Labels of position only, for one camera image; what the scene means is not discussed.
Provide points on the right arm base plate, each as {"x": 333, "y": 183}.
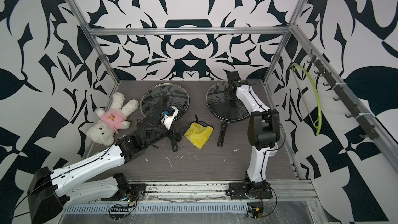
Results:
{"x": 247, "y": 190}

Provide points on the left black frying pan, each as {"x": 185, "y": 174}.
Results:
{"x": 153, "y": 131}

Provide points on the black frying pan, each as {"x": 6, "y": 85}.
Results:
{"x": 222, "y": 133}
{"x": 153, "y": 131}

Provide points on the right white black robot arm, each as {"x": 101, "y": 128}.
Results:
{"x": 263, "y": 128}

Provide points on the yellow cleaning cloth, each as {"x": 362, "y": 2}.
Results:
{"x": 198, "y": 133}

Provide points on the glass pot lid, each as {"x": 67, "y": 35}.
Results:
{"x": 169, "y": 94}
{"x": 225, "y": 101}

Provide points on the white teddy bear pink shirt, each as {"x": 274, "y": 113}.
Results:
{"x": 113, "y": 120}

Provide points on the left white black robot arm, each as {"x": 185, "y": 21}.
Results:
{"x": 50, "y": 192}

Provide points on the black wall hook rack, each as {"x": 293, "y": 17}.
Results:
{"x": 356, "y": 109}

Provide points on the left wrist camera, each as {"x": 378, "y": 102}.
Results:
{"x": 168, "y": 116}

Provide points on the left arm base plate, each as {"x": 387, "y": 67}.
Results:
{"x": 127, "y": 192}

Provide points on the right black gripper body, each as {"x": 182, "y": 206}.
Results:
{"x": 227, "y": 94}

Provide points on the right black frying pan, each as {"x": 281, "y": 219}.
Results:
{"x": 222, "y": 133}

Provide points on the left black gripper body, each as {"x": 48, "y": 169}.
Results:
{"x": 162, "y": 133}

